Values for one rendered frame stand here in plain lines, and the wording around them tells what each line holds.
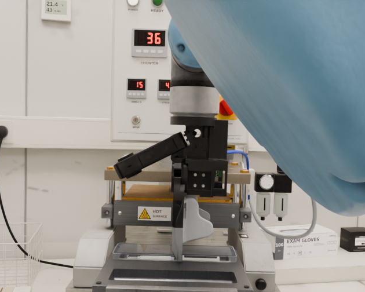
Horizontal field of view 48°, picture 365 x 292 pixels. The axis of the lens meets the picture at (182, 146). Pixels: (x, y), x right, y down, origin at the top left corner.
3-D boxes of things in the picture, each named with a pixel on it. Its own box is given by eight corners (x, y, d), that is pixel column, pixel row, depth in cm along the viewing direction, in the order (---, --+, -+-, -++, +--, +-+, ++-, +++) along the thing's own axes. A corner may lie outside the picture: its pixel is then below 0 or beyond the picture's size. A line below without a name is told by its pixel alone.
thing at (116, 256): (111, 268, 60) (112, 253, 60) (117, 256, 66) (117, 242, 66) (236, 272, 60) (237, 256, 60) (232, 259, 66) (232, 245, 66)
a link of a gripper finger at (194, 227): (213, 264, 57) (214, 197, 59) (170, 262, 57) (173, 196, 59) (211, 262, 60) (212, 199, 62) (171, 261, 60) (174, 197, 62)
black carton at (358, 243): (339, 247, 140) (340, 226, 139) (362, 246, 141) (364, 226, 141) (349, 252, 134) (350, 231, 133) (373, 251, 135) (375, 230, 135)
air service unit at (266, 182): (238, 217, 100) (240, 157, 100) (297, 219, 100) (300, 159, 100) (241, 222, 95) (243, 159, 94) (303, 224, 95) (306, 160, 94)
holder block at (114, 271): (113, 261, 67) (114, 245, 67) (235, 264, 67) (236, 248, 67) (91, 305, 51) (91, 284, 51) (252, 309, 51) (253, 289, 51)
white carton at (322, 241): (255, 248, 135) (256, 226, 135) (314, 244, 142) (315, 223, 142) (274, 260, 123) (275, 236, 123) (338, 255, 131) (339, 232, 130)
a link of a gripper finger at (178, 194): (183, 227, 57) (185, 165, 58) (171, 227, 57) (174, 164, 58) (182, 227, 61) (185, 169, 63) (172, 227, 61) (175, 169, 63)
